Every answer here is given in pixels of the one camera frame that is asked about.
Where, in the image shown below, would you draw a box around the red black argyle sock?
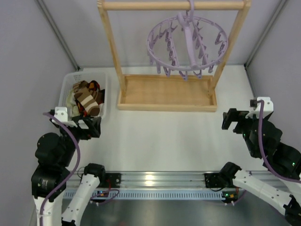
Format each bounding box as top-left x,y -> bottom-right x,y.
87,80 -> 101,92

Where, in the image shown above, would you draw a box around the purple round clip hanger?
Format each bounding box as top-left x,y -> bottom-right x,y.
146,0 -> 229,81

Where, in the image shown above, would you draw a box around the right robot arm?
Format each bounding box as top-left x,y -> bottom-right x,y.
218,108 -> 301,226

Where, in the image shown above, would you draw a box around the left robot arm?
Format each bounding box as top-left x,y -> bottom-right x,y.
31,113 -> 105,226

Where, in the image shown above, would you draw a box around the wooden hanger rack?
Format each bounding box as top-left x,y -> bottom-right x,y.
97,0 -> 251,112

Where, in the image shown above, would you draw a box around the pale green sock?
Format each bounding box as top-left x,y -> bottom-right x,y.
66,91 -> 79,117

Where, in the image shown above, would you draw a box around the white plastic basket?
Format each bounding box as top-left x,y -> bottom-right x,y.
58,72 -> 108,118

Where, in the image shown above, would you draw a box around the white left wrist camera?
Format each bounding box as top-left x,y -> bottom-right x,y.
54,106 -> 78,127

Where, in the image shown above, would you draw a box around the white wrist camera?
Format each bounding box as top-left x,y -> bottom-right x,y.
54,106 -> 78,127
245,97 -> 274,119

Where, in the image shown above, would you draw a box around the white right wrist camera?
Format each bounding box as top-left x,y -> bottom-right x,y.
245,97 -> 274,119

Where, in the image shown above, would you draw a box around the aluminium mounting rail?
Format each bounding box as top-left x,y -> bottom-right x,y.
67,170 -> 285,189

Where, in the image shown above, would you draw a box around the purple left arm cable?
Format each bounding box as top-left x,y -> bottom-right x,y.
39,112 -> 120,226

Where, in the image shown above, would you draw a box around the white slotted cable duct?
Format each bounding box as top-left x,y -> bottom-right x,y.
63,190 -> 287,200

